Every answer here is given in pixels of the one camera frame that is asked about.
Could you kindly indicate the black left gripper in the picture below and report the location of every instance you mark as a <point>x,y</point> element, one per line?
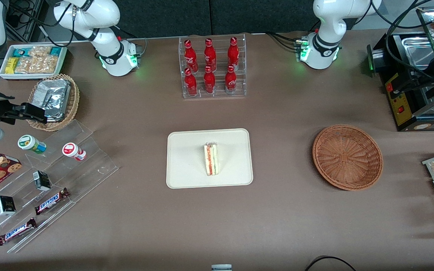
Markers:
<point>431,67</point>

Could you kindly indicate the triangle sandwich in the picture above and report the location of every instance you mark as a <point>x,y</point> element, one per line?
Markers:
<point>211,160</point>

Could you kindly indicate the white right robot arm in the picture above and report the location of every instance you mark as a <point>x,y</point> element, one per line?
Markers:
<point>113,52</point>

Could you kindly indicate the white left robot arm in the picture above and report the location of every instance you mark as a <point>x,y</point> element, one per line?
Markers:
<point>324,41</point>

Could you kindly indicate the white rectangular snack tray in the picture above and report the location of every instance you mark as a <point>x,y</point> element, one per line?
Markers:
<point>4,75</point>

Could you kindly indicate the light wicker basket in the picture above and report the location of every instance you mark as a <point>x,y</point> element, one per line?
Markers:
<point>72,105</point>

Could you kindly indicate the round brown wicker basket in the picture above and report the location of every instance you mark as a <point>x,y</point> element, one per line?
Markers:
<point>347,156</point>

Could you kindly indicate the beige plastic tray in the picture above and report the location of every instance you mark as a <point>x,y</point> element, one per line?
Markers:
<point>187,162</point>

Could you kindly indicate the black food warmer machine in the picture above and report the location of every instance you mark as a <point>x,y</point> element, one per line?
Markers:
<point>399,109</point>

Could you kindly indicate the green lid white cup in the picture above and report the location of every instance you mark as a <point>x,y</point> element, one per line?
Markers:
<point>30,143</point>

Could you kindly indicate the clear bag of crackers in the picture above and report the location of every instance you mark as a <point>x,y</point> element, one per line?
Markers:
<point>38,64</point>

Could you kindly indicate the yellow snack packet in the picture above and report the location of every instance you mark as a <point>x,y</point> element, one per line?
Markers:
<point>11,65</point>

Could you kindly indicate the teal snack packet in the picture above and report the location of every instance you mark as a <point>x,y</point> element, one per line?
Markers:
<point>20,52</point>

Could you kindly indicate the red lid white cup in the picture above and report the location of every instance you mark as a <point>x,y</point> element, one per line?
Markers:
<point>72,150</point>

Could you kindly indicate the clear acrylic stepped stand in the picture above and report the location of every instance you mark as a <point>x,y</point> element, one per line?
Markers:
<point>89,169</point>

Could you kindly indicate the brown Snickers bar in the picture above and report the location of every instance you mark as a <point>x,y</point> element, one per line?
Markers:
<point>16,231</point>
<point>51,201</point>

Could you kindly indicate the small black white carton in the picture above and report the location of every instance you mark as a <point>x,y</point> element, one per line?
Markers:
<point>5,205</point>

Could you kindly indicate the red cola bottle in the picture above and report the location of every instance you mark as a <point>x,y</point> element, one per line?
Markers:
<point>233,54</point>
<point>209,82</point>
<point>210,56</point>
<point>190,56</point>
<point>190,84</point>
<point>231,81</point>

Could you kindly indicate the clear acrylic bottle rack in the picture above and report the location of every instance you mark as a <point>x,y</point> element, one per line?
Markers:
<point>213,94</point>

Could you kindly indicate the grey white object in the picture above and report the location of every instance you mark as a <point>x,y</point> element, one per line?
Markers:
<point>221,267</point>

